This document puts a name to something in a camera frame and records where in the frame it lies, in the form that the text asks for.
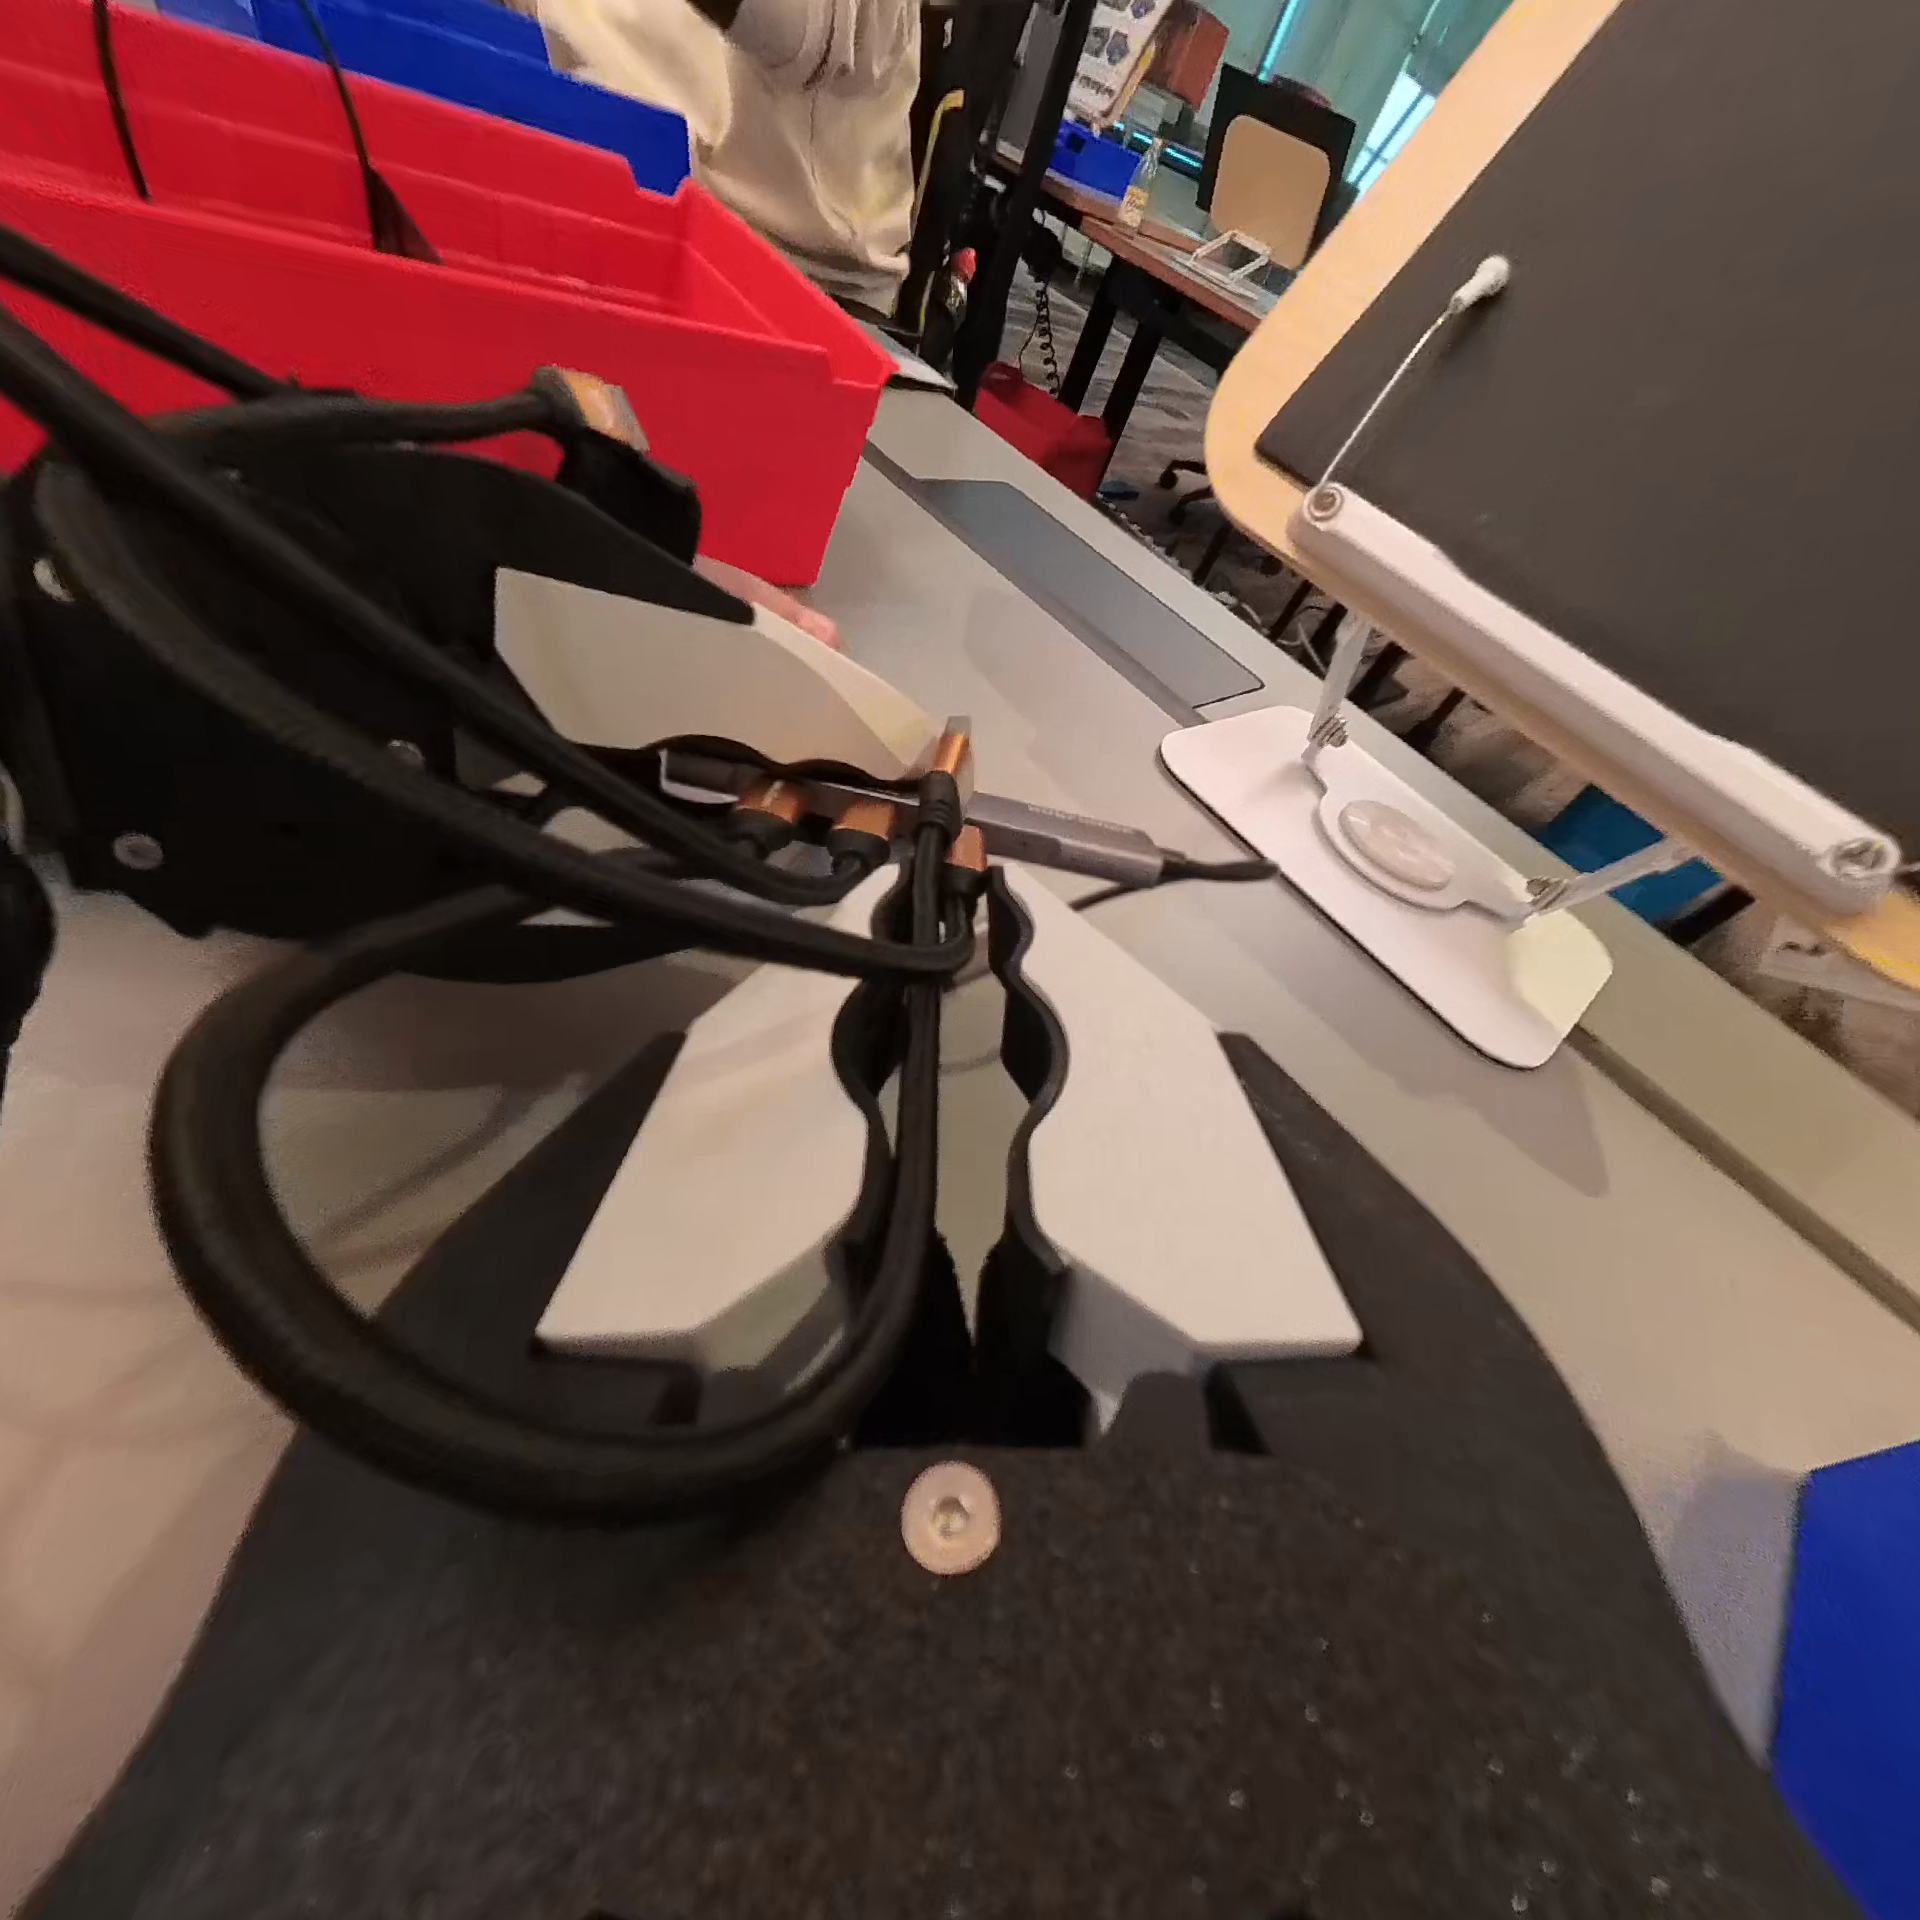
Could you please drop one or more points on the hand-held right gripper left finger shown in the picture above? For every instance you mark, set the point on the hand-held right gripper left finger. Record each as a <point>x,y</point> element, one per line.
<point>722,1172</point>

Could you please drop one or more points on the grey USB hub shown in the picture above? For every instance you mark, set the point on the grey USB hub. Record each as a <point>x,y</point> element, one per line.
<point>1052,833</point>

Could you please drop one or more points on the red plastic bin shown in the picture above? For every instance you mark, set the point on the red plastic bin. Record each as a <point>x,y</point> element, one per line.
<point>452,347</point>

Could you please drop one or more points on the black panel wooden edge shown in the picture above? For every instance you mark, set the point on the black panel wooden edge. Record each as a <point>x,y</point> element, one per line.
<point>1651,376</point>

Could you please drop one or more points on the teal crate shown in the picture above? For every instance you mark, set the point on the teal crate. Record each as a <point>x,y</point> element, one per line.
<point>1619,870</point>

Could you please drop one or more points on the person's left hand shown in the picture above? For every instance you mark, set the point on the person's left hand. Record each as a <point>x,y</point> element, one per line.
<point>779,609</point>

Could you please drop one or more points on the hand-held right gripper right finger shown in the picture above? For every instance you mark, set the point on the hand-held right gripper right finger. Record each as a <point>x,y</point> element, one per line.
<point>1186,1200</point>

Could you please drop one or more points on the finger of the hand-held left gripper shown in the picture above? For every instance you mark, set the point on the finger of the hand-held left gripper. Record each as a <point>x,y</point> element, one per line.
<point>674,675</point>

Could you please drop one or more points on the white bar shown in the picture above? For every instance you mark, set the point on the white bar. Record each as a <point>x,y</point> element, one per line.
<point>1576,706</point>

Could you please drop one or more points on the red bag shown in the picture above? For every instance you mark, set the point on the red bag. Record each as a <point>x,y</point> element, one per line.
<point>1052,426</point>

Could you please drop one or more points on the blue bin with white label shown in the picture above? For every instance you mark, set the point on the blue bin with white label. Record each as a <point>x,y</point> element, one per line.
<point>602,136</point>

